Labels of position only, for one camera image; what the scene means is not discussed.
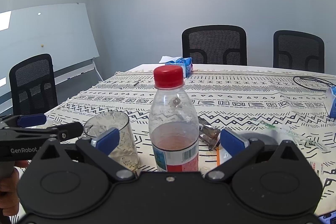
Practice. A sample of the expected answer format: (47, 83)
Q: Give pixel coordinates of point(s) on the clear plastic bottle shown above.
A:
(173, 119)

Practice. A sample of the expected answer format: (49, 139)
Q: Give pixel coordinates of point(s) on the patterned white tablecloth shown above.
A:
(236, 98)

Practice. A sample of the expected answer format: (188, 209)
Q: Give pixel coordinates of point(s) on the blue and white box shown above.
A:
(332, 103)

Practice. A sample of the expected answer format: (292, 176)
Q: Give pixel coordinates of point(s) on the clear plastic wrapper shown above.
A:
(283, 130)

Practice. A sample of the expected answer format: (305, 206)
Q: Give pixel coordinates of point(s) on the brown foil wrapper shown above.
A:
(208, 132)

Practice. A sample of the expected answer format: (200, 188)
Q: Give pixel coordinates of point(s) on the smartphone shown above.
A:
(329, 218)

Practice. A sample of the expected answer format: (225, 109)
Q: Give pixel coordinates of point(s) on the grey round lid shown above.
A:
(262, 138)

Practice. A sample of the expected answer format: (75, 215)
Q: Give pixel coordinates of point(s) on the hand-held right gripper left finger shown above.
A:
(107, 140)

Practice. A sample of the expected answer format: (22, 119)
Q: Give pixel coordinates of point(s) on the white whiteboard stand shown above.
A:
(76, 72)

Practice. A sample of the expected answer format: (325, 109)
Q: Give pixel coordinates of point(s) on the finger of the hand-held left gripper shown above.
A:
(31, 120)
(69, 130)

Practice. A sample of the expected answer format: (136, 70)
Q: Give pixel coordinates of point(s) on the blue tissue pack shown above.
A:
(185, 65)

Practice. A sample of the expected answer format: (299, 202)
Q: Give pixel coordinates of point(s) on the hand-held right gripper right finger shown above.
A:
(232, 144)

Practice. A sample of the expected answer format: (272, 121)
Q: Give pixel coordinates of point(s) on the clear glass cup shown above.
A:
(114, 121)

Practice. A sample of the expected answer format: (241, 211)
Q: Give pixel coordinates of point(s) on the person's left hand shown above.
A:
(8, 197)

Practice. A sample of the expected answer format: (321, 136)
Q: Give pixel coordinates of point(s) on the black mesh office chair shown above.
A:
(31, 82)
(214, 43)
(298, 52)

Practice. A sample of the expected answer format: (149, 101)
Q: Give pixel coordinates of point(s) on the orange stick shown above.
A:
(218, 158)

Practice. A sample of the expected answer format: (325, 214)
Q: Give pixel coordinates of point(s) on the white whiteboard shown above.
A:
(52, 35)

